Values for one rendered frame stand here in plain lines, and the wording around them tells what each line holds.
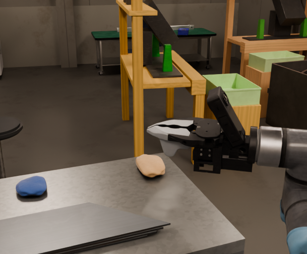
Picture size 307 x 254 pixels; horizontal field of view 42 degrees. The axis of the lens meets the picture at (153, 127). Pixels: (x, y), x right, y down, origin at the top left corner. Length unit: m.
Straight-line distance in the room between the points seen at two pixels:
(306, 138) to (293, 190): 0.10
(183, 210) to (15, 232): 0.49
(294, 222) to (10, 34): 7.56
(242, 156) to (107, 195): 0.67
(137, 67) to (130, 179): 2.10
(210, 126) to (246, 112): 3.02
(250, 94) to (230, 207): 1.10
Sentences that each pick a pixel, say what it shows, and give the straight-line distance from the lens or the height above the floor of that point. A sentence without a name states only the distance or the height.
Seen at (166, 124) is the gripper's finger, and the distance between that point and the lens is 0.79.
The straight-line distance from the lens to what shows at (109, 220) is 1.19.
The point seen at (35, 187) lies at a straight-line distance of 1.39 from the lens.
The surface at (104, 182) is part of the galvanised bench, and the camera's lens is 1.43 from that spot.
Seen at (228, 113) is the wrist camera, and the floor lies 1.51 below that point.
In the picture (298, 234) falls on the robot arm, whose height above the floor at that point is 1.36.
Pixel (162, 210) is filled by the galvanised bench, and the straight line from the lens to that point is 1.27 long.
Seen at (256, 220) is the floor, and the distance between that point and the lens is 3.16.
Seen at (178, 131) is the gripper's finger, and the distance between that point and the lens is 0.77.
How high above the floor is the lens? 1.75
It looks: 22 degrees down
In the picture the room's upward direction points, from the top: straight up
